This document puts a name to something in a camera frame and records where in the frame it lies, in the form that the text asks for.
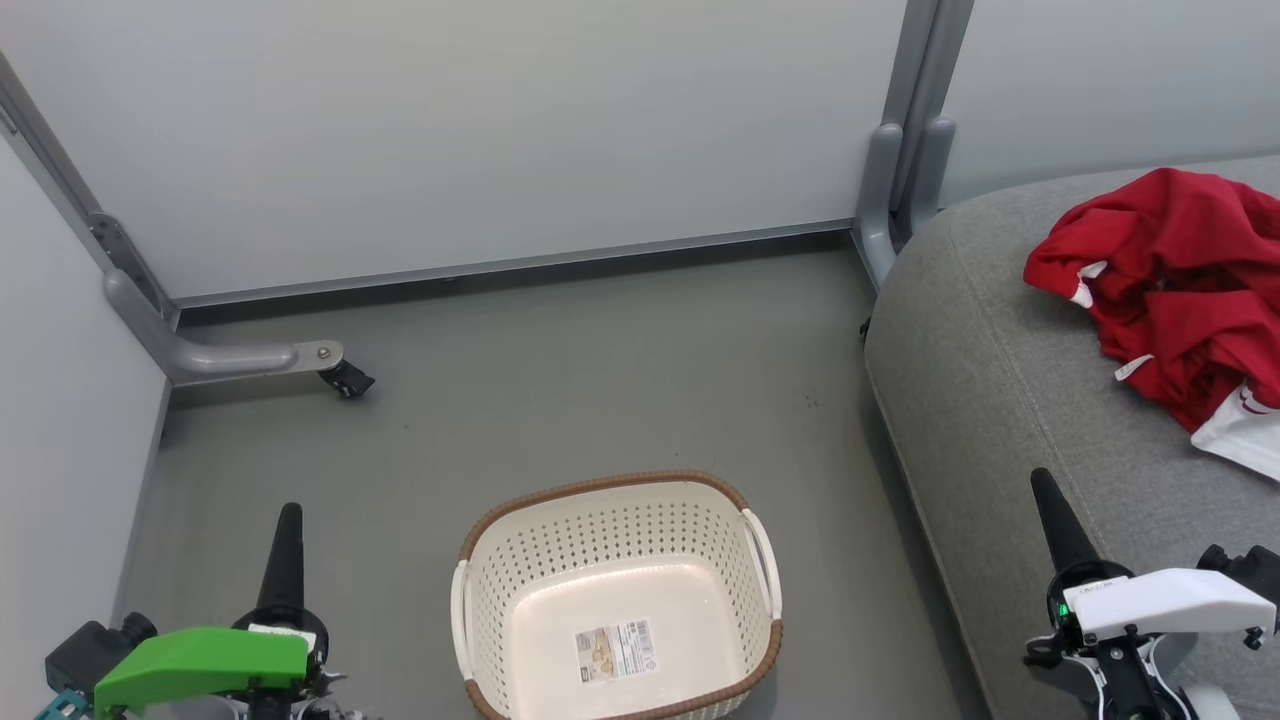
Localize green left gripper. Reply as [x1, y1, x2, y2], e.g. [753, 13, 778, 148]
[94, 502, 347, 720]

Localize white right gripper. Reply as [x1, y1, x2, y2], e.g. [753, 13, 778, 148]
[1024, 466, 1280, 720]

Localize red shorts with white waistband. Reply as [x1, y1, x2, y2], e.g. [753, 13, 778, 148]
[1115, 300, 1280, 482]

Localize red jersey with white trim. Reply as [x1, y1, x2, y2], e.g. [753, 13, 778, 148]
[1023, 167, 1280, 361]

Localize cream perforated laundry basket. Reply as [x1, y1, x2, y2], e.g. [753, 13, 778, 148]
[451, 470, 784, 720]

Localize grey fabric sofa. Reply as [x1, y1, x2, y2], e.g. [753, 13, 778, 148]
[864, 155, 1280, 720]

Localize black caster wheel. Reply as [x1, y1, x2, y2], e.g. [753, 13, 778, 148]
[318, 359, 377, 400]

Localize teal connector plug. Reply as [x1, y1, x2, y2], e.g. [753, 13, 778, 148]
[34, 690, 97, 720]

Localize paper label sticker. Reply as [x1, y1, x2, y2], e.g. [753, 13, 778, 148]
[573, 617, 659, 687]

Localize grey partition post with leg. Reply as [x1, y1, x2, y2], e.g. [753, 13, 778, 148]
[0, 55, 345, 388]

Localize grey partition bottom rail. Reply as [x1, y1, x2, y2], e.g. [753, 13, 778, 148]
[174, 220, 858, 312]

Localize grey double partition post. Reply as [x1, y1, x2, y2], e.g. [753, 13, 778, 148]
[853, 0, 977, 293]

